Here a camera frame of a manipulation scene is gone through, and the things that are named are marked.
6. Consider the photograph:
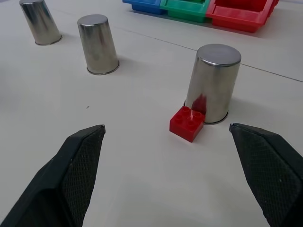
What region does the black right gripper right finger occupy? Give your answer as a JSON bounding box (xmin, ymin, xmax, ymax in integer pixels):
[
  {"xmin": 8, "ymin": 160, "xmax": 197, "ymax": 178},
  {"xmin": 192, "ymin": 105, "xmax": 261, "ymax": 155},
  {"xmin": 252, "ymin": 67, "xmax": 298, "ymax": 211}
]
[{"xmin": 229, "ymin": 122, "xmax": 303, "ymax": 227}]

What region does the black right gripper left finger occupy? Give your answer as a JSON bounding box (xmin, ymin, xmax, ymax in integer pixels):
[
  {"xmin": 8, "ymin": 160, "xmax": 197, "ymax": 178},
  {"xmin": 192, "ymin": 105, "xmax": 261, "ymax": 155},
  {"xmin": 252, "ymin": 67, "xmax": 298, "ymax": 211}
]
[{"xmin": 0, "ymin": 124, "xmax": 106, "ymax": 227}]

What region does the red toy building brick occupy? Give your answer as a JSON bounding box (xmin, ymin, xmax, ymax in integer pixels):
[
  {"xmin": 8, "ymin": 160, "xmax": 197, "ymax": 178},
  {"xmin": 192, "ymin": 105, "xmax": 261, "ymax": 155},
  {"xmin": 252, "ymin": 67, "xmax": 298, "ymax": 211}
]
[{"xmin": 169, "ymin": 105, "xmax": 206, "ymax": 143}]

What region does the red plastic bin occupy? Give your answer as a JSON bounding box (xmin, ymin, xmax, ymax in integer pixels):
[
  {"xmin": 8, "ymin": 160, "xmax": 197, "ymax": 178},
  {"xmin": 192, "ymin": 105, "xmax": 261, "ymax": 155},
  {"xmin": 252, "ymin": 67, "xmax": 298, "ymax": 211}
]
[{"xmin": 205, "ymin": 0, "xmax": 277, "ymax": 34}]

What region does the stainless steel cup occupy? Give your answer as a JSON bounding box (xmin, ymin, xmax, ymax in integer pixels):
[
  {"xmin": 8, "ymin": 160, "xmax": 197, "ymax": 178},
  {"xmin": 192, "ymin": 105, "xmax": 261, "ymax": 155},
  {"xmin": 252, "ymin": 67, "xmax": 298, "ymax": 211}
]
[
  {"xmin": 77, "ymin": 14, "xmax": 120, "ymax": 76},
  {"xmin": 19, "ymin": 0, "xmax": 63, "ymax": 46},
  {"xmin": 184, "ymin": 44, "xmax": 242, "ymax": 124}
]

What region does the blue plastic bin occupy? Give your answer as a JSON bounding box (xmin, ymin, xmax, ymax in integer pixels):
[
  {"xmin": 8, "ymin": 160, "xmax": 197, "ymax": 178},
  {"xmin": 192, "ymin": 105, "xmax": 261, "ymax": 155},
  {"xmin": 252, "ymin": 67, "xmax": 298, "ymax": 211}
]
[{"xmin": 122, "ymin": 0, "xmax": 166, "ymax": 16}]

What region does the green plastic bin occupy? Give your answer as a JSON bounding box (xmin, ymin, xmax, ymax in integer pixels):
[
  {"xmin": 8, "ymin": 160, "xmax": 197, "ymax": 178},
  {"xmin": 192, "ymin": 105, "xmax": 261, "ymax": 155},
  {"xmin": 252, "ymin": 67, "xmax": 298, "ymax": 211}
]
[{"xmin": 159, "ymin": 0, "xmax": 212, "ymax": 24}]

